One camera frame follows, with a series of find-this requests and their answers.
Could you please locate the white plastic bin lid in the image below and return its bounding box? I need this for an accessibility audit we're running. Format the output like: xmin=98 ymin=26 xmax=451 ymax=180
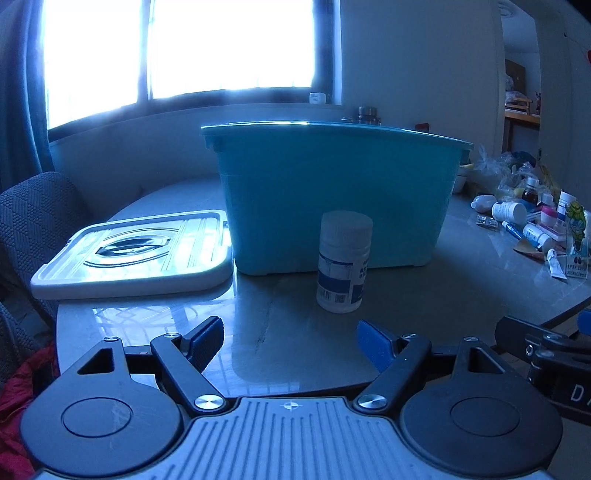
xmin=30 ymin=210 xmax=233 ymax=301

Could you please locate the white medicine bottle blue label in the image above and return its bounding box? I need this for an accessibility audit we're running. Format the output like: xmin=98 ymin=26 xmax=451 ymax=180
xmin=317 ymin=211 xmax=373 ymax=314

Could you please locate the blue white ointment tube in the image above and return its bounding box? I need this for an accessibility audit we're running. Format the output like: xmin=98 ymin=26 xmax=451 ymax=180
xmin=502 ymin=221 xmax=554 ymax=253

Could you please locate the white tube green cartoon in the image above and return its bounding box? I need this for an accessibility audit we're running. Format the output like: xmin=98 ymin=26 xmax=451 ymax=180
xmin=558 ymin=190 xmax=589 ymax=279

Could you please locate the white pill bottle lying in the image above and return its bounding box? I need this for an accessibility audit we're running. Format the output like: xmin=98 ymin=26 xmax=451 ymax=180
xmin=491 ymin=201 xmax=528 ymax=225

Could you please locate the silver pill blister pack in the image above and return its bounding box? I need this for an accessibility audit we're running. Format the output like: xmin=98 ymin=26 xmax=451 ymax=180
xmin=476 ymin=215 xmax=499 ymax=231

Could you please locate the red puffy jacket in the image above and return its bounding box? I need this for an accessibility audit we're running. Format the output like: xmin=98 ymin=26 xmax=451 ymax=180
xmin=0 ymin=343 xmax=59 ymax=480

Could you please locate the small brown glass bottle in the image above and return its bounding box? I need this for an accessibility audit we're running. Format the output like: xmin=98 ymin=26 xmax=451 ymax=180
xmin=522 ymin=176 xmax=539 ymax=207

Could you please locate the clear plastic bag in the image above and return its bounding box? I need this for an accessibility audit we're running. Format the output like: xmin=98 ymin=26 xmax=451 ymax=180
xmin=467 ymin=145 xmax=534 ymax=199

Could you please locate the teal plastic storage bin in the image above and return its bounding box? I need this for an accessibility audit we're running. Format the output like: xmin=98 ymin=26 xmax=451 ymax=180
xmin=201 ymin=121 xmax=473 ymax=276

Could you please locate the grey fabric chair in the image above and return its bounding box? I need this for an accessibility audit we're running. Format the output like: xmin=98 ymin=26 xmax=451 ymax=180
xmin=1 ymin=172 xmax=92 ymax=325

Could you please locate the stainless steel thermos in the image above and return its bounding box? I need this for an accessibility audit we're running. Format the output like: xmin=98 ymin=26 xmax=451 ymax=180
xmin=342 ymin=105 xmax=382 ymax=125

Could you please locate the blue window curtain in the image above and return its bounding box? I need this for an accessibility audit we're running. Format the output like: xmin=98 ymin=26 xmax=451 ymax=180
xmin=1 ymin=1 xmax=54 ymax=190

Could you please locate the white charger on windowsill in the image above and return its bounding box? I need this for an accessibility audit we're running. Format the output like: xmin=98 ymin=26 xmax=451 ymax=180
xmin=308 ymin=92 xmax=327 ymax=105

